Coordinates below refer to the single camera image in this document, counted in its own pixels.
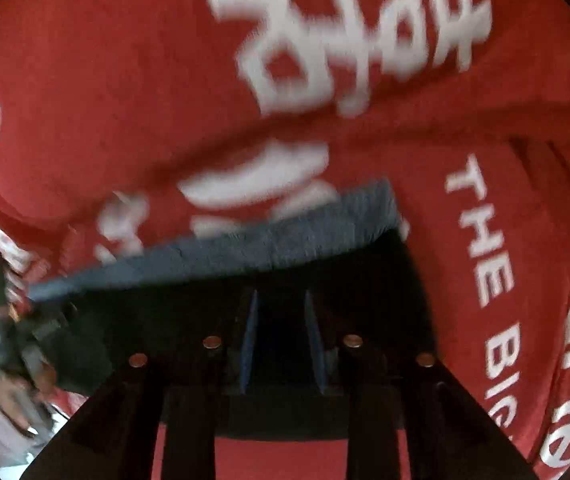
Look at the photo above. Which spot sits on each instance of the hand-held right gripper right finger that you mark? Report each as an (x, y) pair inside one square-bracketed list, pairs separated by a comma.
[(316, 347)]

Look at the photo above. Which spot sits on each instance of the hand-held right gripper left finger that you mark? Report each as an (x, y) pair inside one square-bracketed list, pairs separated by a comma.
[(249, 345)]

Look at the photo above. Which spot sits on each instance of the black and grey sock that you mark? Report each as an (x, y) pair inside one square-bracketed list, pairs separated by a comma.
[(315, 230)]

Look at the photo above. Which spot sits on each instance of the person's left forearm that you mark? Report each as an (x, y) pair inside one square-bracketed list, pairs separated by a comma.
[(0, 410)]

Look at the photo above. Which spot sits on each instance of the red printed blanket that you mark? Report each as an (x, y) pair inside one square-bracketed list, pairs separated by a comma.
[(115, 85)]

